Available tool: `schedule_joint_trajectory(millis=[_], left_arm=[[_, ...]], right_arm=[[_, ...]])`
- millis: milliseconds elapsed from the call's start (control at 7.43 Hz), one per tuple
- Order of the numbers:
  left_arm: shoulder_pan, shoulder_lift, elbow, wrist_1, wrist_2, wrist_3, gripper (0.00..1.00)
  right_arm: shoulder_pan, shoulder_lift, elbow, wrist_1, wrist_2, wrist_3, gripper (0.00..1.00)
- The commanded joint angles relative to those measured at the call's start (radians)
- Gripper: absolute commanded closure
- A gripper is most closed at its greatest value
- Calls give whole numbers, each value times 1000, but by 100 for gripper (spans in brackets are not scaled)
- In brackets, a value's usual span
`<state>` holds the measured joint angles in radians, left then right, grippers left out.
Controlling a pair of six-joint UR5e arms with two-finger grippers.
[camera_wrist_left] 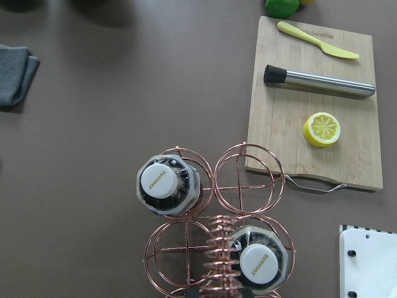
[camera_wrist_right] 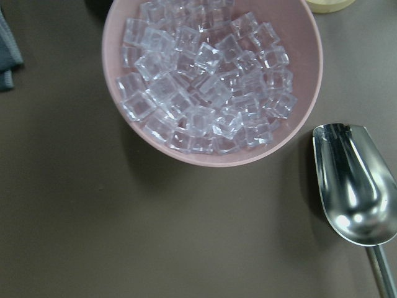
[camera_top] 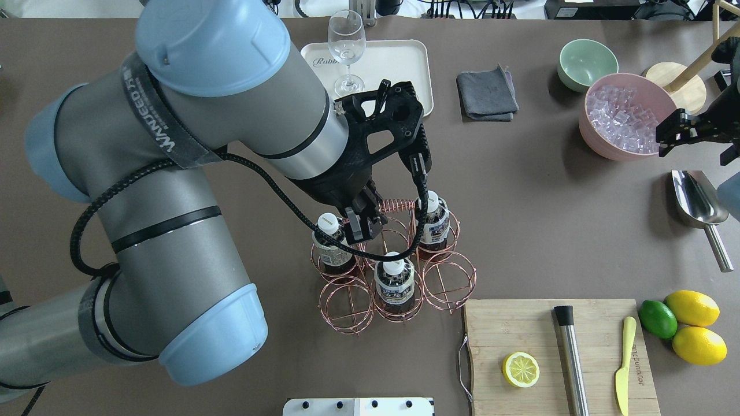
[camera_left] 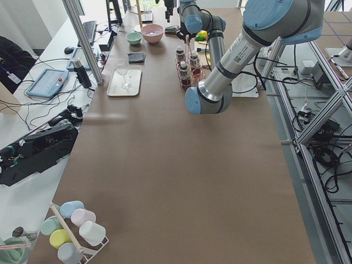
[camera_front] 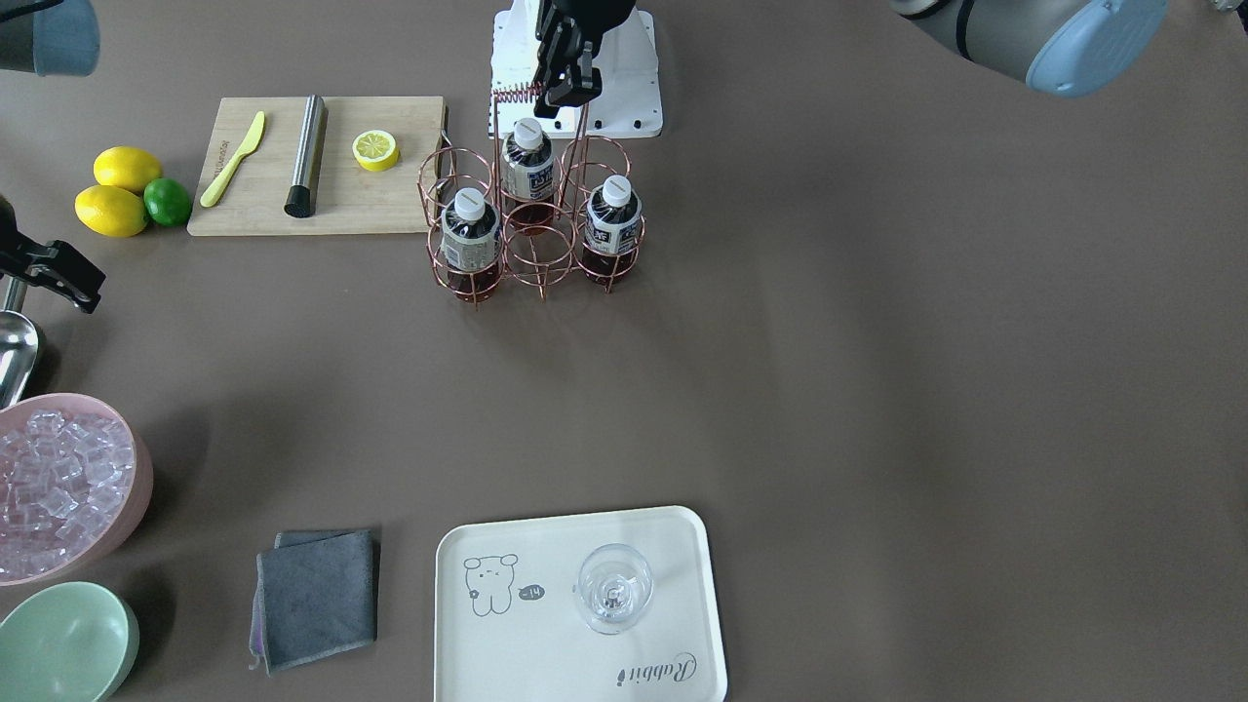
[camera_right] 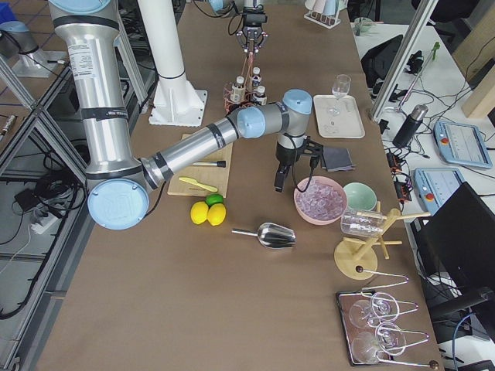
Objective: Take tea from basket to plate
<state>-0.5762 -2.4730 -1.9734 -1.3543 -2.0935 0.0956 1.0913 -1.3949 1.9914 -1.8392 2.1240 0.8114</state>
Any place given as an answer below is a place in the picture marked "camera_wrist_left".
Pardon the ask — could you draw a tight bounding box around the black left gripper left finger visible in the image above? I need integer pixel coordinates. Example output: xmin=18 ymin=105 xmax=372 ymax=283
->
xmin=185 ymin=288 xmax=200 ymax=298

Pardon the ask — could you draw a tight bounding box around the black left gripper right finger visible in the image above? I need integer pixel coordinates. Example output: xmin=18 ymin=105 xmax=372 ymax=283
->
xmin=239 ymin=288 xmax=254 ymax=298

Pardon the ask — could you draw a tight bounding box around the middle tea bottle white cap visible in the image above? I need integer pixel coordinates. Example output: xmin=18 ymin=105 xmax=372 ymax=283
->
xmin=229 ymin=225 xmax=288 ymax=295

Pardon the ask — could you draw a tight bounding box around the tea bottle white cap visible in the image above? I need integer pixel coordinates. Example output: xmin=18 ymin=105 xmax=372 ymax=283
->
xmin=136 ymin=155 xmax=202 ymax=215
xmin=229 ymin=225 xmax=288 ymax=295

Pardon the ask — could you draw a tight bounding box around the front tea bottle white cap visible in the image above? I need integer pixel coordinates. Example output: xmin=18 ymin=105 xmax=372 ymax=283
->
xmin=136 ymin=155 xmax=202 ymax=215

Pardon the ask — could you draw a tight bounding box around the bamboo cutting board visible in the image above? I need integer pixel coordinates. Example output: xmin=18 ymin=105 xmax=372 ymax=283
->
xmin=246 ymin=16 xmax=383 ymax=191

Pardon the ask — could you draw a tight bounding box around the half lemon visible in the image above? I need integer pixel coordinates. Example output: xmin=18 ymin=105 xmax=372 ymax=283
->
xmin=303 ymin=112 xmax=341 ymax=148

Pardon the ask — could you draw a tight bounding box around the steel muddler black tip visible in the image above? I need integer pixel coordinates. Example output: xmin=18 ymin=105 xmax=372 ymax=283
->
xmin=262 ymin=65 xmax=376 ymax=100

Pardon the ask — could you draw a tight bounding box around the yellow plastic knife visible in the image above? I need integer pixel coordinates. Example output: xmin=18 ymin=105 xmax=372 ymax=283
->
xmin=277 ymin=21 xmax=360 ymax=60

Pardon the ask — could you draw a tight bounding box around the grey folded cloth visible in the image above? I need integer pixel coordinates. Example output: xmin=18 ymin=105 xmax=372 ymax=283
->
xmin=1 ymin=45 xmax=40 ymax=109

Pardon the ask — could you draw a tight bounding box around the green lime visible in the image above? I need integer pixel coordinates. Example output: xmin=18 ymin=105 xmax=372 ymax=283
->
xmin=265 ymin=0 xmax=300 ymax=19

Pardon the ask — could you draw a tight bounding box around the yellow lemon near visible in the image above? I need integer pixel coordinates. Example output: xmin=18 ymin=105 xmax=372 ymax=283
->
xmin=300 ymin=0 xmax=315 ymax=6

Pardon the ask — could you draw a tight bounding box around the copper wire bottle basket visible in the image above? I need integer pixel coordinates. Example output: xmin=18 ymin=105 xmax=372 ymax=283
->
xmin=143 ymin=142 xmax=295 ymax=297

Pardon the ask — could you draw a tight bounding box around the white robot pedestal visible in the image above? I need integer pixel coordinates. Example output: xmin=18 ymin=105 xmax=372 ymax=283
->
xmin=339 ymin=224 xmax=396 ymax=298

